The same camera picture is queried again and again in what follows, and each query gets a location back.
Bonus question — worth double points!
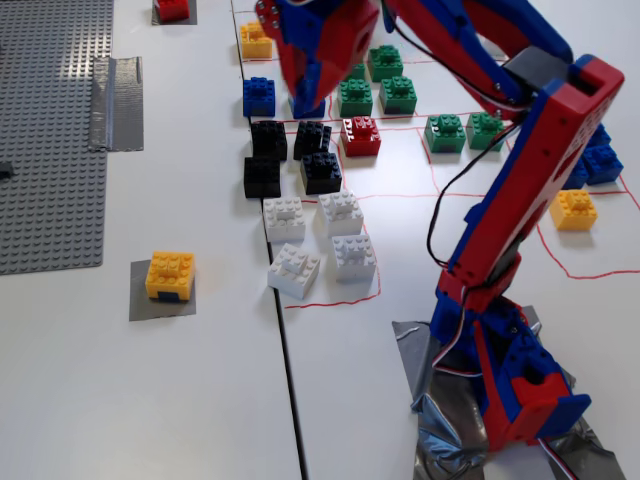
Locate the red and blue gripper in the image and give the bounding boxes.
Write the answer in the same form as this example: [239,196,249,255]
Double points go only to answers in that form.
[254,0,382,119]

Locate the yellow lego block grey patch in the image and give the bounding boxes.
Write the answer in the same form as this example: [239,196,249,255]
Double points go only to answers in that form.
[144,250,197,304]

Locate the blue lego block grey patch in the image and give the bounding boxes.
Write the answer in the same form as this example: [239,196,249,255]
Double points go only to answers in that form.
[242,76,277,118]

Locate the black lego block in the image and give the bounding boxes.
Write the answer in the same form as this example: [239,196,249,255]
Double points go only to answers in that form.
[250,120,289,162]
[243,156,282,200]
[293,120,333,161]
[299,151,344,196]

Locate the red lego block white clips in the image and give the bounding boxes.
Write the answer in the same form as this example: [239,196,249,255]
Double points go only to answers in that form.
[339,115,382,158]

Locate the green lego block grey patch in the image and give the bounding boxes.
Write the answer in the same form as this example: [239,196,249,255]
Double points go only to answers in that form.
[423,113,468,155]
[378,75,419,117]

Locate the grey tape marker under red block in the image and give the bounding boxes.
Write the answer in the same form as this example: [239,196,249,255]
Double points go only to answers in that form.
[151,0,198,27]

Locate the grey square tape marker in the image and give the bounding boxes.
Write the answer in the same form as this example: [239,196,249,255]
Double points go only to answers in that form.
[128,258,197,323]

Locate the grey studded lego baseplate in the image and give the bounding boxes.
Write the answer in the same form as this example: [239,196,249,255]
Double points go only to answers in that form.
[0,0,115,276]

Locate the servo wire bundle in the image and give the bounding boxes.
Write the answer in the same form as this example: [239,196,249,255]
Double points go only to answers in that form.
[427,122,519,269]
[431,284,484,377]
[382,9,521,109]
[537,437,577,480]

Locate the grey duct tape strip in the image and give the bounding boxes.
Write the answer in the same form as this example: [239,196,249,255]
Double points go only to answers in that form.
[88,55,145,154]

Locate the crumpled grey duct tape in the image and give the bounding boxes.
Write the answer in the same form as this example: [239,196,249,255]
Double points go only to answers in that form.
[391,304,627,480]

